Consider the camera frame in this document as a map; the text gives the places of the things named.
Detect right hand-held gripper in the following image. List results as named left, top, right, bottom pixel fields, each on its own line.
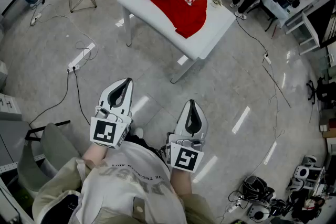
left=165, top=99, right=209, bottom=174

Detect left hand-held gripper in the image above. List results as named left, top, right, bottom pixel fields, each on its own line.
left=90, top=78, right=134, bottom=150

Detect red long-sleeved top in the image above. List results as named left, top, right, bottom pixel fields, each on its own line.
left=141, top=0, right=208, bottom=40

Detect person's right forearm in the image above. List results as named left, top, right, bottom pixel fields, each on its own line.
left=170, top=166, right=194, bottom=196

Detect person's left forearm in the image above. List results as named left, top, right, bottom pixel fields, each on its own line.
left=82, top=142, right=118, bottom=169

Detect person's white shoe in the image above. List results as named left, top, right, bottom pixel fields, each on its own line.
left=133, top=126, right=145, bottom=139

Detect person's black trousers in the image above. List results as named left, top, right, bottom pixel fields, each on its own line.
left=125, top=135, right=169, bottom=165

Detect grey-green shell chair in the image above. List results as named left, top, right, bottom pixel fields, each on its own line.
left=16, top=122, right=82, bottom=199

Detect pile of black headsets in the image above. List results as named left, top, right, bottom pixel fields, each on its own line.
left=241, top=175, right=276, bottom=203

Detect person's white printed shirt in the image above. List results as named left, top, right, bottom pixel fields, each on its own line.
left=75, top=138, right=187, bottom=224

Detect white rectangular table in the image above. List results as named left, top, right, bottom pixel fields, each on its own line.
left=116, top=0, right=237, bottom=84

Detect white drawer cabinet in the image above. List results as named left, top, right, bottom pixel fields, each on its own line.
left=0, top=92, right=23, bottom=122

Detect white helmet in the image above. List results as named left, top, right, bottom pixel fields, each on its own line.
left=247, top=202, right=271, bottom=222

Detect grey desk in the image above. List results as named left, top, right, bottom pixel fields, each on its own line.
left=0, top=120, right=36, bottom=167

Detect black office chair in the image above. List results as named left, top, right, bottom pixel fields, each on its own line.
left=305, top=77, right=336, bottom=106

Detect white glass side cabinet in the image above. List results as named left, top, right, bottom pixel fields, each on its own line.
left=284, top=11, right=321, bottom=56

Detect black power cable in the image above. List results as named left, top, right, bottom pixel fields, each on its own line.
left=235, top=16, right=269, bottom=57
left=71, top=69, right=91, bottom=126
left=28, top=71, right=70, bottom=127

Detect white power cable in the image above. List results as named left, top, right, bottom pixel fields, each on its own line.
left=31, top=3, right=99, bottom=61

